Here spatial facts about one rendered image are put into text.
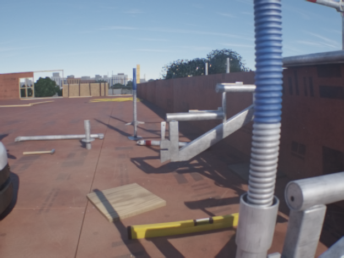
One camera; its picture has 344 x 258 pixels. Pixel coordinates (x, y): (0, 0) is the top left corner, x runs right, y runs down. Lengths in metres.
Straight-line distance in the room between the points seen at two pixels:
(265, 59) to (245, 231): 0.24
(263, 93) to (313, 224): 0.24
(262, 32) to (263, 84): 0.07
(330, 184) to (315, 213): 0.05
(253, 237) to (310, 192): 0.11
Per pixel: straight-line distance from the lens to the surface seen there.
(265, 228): 0.37
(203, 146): 1.47
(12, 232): 1.17
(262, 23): 0.33
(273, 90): 0.32
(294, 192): 0.41
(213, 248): 0.95
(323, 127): 1.43
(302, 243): 0.45
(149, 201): 1.25
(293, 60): 1.43
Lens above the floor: 0.57
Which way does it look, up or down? 10 degrees down
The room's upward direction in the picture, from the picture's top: straight up
